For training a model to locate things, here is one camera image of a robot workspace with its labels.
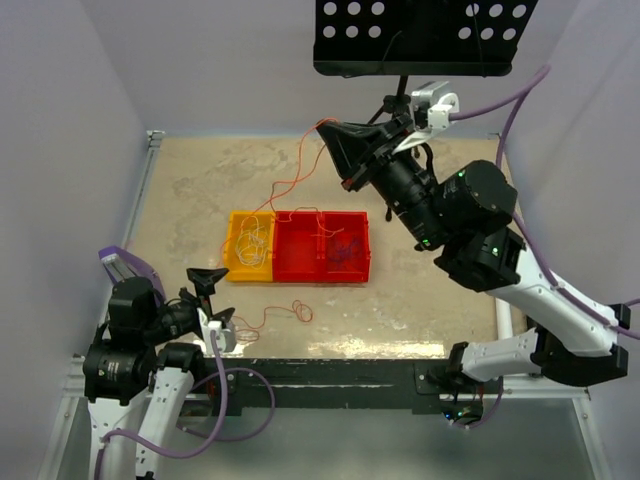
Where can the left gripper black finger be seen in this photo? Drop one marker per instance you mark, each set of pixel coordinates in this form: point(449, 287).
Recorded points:
point(205, 280)
point(224, 317)

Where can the aluminium rail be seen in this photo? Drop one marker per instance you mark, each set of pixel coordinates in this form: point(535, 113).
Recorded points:
point(515, 386)
point(154, 140)

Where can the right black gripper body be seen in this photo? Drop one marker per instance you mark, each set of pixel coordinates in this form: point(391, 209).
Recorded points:
point(381, 155)

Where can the yellow plastic bin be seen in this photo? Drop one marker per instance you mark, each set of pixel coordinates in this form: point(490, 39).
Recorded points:
point(248, 247)

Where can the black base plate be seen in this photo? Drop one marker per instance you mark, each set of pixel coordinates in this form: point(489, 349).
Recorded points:
point(350, 384)

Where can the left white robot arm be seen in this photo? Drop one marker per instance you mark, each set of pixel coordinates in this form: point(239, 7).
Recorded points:
point(140, 367)

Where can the purple holder block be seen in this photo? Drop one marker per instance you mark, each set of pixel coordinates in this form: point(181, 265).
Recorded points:
point(121, 264)

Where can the black music stand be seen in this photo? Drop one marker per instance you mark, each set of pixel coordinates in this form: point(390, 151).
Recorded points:
point(429, 38)

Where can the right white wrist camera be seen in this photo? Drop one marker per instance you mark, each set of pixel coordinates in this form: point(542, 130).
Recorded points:
point(431, 106)

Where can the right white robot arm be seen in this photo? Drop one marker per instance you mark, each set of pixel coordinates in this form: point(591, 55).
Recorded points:
point(466, 221)

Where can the aluminium front rail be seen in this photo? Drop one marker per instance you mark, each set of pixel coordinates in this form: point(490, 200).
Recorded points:
point(515, 386)

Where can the red double compartment bin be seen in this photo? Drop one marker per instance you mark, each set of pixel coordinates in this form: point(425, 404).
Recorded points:
point(329, 247)

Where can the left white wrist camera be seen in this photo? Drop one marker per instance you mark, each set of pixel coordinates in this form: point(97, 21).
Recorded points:
point(214, 335)

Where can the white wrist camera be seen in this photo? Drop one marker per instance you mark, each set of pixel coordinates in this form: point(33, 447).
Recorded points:
point(214, 335)
point(431, 106)

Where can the white cylinder post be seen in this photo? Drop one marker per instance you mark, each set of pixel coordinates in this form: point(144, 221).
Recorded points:
point(503, 320)

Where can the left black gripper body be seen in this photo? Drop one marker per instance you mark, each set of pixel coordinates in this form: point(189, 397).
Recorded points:
point(177, 317)

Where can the aluminium left rail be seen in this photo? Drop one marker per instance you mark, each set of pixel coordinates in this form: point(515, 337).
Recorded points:
point(154, 140)

